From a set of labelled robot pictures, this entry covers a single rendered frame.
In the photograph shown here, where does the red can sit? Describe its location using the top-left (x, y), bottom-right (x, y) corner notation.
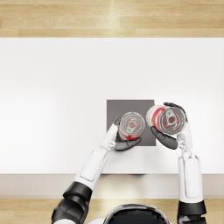
top-left (145, 104), bottom-right (187, 137)
top-left (117, 111), bottom-right (146, 142)

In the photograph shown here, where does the dark round robot body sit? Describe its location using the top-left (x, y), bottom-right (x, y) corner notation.
top-left (102, 203), bottom-right (173, 224)

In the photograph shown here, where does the dark grey square mat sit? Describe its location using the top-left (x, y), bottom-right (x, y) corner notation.
top-left (106, 99), bottom-right (157, 147)

